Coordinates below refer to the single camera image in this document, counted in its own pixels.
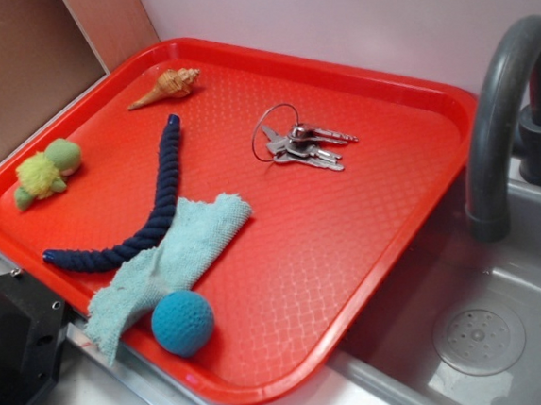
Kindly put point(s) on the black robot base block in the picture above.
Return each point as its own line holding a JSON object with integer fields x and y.
{"x": 33, "y": 323}

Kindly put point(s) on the red plastic tray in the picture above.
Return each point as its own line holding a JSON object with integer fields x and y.
{"x": 318, "y": 243}

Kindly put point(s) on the light blue cloth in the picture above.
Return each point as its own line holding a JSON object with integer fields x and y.
{"x": 199, "y": 234}

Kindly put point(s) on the blue knitted ball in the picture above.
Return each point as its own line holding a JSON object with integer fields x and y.
{"x": 182, "y": 323}

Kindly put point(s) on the tan conch seashell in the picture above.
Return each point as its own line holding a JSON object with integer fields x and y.
{"x": 170, "y": 84}

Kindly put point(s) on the green plush turtle toy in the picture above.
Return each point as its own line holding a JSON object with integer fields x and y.
{"x": 45, "y": 173}

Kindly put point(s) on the grey toy sink basin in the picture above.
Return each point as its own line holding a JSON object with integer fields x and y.
{"x": 457, "y": 322}

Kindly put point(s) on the grey toy faucet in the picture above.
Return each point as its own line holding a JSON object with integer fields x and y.
{"x": 507, "y": 125}

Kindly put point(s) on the brown cardboard panel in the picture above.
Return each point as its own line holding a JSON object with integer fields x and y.
{"x": 51, "y": 51}

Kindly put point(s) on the silver keys on ring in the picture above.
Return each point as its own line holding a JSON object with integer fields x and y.
{"x": 302, "y": 144}

